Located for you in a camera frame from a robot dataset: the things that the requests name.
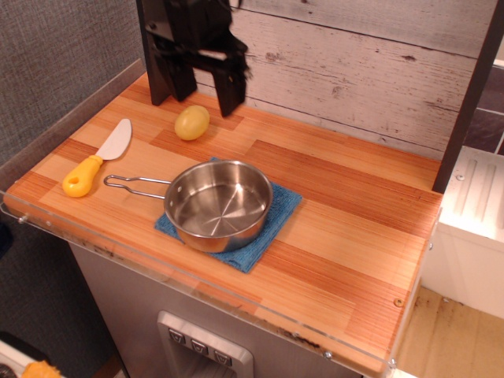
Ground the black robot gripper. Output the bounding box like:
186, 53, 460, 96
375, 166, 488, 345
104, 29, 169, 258
146, 1, 248, 117

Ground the yellow toy potato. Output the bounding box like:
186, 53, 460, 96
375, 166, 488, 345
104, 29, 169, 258
174, 105, 209, 141

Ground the stainless steel pan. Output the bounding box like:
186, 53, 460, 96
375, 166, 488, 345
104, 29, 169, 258
103, 160, 273, 253

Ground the blue cloth mat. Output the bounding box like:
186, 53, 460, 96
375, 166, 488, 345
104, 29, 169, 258
154, 181, 302, 273

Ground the clear acrylic table guard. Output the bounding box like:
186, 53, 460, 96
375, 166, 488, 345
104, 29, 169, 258
5, 187, 441, 377

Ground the grey toy fridge cabinet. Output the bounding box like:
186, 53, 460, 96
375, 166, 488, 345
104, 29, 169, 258
71, 245, 358, 377

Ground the silver dispenser button panel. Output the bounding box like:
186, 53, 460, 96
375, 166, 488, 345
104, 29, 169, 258
157, 311, 254, 378

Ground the white toy sink unit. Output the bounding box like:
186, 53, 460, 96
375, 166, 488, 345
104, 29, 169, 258
421, 147, 503, 317

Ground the orange object bottom left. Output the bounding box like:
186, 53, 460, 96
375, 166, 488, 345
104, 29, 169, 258
20, 361, 62, 378

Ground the dark left frame post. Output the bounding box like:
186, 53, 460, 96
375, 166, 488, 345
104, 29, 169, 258
135, 0, 171, 106

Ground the dark frame post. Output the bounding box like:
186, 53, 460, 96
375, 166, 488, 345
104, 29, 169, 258
135, 0, 171, 106
432, 0, 503, 194

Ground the yellow handled toy knife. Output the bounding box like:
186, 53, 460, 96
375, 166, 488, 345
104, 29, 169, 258
62, 119, 132, 198

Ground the dark right frame post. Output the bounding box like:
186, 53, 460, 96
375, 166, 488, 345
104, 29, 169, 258
432, 0, 503, 194

